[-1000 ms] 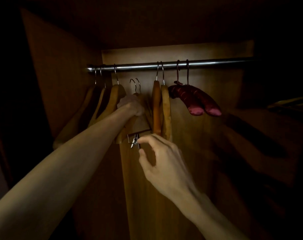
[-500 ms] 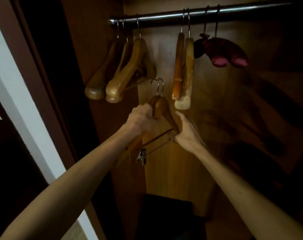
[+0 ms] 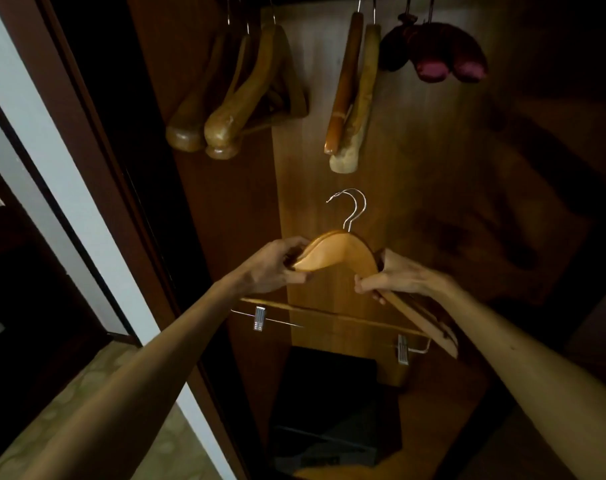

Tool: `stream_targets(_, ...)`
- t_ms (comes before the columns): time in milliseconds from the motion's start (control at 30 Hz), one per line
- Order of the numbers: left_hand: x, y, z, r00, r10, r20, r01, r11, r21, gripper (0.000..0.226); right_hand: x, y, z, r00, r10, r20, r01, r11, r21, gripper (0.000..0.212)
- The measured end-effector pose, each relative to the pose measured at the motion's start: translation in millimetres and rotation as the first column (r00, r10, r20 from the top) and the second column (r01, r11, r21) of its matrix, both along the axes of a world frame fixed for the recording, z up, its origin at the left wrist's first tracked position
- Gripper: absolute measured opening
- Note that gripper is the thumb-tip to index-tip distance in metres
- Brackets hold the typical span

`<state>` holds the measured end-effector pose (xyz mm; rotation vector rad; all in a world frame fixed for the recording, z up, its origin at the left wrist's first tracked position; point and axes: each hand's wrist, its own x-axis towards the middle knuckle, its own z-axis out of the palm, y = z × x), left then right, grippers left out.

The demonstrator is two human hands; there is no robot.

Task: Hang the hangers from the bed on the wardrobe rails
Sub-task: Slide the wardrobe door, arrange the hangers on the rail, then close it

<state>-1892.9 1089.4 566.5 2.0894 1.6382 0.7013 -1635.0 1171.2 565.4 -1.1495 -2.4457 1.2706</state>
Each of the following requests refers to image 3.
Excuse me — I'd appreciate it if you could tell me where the black safe box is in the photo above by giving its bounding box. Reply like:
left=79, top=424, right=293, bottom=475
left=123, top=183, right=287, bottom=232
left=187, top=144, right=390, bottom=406
left=269, top=346, right=403, bottom=479

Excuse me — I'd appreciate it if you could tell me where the dark brown wooden hanger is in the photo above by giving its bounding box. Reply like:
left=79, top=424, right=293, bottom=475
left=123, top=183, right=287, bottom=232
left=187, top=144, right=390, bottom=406
left=165, top=0, right=233, bottom=153

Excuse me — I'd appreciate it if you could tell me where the person's right forearm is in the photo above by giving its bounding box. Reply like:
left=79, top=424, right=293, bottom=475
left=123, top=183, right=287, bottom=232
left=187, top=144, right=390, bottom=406
left=432, top=284, right=606, bottom=480

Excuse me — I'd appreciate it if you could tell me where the wooden hanger with wooden bar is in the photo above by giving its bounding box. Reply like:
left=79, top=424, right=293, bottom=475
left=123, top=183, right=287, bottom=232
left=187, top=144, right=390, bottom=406
left=239, top=191, right=458, bottom=359

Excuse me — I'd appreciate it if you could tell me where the person's right hand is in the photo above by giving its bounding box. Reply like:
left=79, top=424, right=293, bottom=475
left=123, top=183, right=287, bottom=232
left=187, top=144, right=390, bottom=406
left=354, top=248, right=454, bottom=306

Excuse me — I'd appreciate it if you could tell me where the reddish brown wooden hanger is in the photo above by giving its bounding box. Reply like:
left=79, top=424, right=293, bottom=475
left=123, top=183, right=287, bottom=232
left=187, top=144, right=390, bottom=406
left=324, top=0, right=365, bottom=156

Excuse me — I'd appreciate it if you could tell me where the brown wooden wardrobe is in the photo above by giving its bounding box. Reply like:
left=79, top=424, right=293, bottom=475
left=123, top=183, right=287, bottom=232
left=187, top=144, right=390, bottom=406
left=0, top=0, right=606, bottom=480

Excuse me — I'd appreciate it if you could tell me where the golden brown wooden hanger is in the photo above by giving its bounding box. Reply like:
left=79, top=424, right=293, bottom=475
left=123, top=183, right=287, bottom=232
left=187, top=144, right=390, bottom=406
left=243, top=25, right=310, bottom=135
left=204, top=0, right=286, bottom=160

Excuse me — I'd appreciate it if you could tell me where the person's left hand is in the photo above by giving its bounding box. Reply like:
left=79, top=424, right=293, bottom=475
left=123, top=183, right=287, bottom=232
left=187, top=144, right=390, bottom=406
left=235, top=236, right=314, bottom=301

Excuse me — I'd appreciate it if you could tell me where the wooden hanger with metal clips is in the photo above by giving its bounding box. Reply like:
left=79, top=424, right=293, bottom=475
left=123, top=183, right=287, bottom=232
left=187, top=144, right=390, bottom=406
left=230, top=189, right=459, bottom=366

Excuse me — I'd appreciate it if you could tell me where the person's left forearm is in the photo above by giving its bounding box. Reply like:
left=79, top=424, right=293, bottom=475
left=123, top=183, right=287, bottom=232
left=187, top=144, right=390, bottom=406
left=20, top=273, right=249, bottom=480

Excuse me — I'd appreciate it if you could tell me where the pale wooden hanger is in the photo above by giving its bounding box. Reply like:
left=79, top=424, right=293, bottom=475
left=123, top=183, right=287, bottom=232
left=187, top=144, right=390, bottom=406
left=329, top=0, right=382, bottom=174

